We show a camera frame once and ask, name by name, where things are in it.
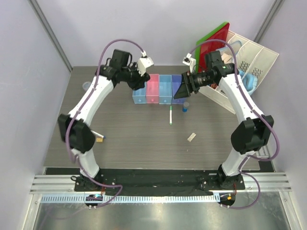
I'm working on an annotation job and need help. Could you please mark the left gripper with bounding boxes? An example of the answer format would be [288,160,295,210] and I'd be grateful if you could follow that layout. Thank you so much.
[121,62,148,91]

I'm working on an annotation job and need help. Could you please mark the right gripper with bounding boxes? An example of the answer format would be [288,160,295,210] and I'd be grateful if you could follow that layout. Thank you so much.
[174,70,215,99]

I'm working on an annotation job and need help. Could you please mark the purple drawer box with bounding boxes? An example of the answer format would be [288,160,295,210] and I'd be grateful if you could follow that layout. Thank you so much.
[171,75,186,104]

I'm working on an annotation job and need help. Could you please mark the blue glue bottle grey cap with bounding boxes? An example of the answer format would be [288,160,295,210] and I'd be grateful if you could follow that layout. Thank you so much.
[182,102,189,112]

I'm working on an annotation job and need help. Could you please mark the light blue drawer box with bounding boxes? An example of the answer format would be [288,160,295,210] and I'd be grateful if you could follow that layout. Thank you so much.
[159,75,172,104]
[132,88,147,104]

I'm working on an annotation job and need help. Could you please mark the pink drawer box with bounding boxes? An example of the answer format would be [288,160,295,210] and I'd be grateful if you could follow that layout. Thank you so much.
[146,74,159,104]

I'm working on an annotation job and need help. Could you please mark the green capped white marker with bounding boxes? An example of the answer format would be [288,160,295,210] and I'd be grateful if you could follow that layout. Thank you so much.
[169,106,173,125]

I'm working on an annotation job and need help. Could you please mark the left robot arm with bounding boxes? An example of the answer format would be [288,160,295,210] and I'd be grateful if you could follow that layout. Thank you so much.
[58,49,154,192]

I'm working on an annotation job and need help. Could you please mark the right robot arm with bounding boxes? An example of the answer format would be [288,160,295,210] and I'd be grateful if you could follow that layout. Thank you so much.
[174,51,274,190]

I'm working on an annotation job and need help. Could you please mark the green board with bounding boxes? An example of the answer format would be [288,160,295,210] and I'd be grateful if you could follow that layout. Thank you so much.
[194,22,228,72]

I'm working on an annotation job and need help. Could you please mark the beige eraser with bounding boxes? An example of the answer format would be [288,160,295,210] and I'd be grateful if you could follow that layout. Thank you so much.
[187,133,196,142]

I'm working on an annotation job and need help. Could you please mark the red blue book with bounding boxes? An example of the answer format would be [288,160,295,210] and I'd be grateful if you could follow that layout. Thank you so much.
[221,53,234,64]

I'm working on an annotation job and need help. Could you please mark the blue headphones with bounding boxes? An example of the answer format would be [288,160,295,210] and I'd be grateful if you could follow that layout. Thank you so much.
[239,70,258,95]

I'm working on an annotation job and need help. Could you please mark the red board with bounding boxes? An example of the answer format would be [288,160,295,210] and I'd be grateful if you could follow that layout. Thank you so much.
[197,23,230,72]

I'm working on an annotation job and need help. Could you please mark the blue rimmed clear folder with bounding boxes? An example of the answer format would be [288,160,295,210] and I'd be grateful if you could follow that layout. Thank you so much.
[216,40,242,56]

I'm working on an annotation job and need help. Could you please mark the blue capped white marker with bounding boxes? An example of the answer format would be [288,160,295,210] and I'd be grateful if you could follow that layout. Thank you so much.
[92,131,106,139]

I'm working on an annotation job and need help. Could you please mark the white desk file organizer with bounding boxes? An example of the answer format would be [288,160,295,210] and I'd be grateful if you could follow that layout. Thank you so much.
[200,31,279,114]

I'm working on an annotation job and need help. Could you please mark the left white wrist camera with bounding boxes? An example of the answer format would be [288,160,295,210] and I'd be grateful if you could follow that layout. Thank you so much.
[137,57,154,76]

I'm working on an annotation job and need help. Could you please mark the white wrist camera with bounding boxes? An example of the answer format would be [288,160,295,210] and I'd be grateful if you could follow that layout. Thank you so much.
[137,57,154,76]
[182,53,196,73]

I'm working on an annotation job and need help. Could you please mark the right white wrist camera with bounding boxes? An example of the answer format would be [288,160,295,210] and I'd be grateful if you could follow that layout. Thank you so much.
[182,53,196,73]

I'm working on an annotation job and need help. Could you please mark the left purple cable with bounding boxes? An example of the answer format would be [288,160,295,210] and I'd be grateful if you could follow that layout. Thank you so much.
[66,39,148,208]

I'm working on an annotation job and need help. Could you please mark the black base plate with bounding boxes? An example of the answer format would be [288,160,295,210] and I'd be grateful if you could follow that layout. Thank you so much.
[71,169,245,196]

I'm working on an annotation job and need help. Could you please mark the perforated cable duct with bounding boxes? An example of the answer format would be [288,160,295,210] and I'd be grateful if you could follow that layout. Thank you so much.
[41,193,220,204]

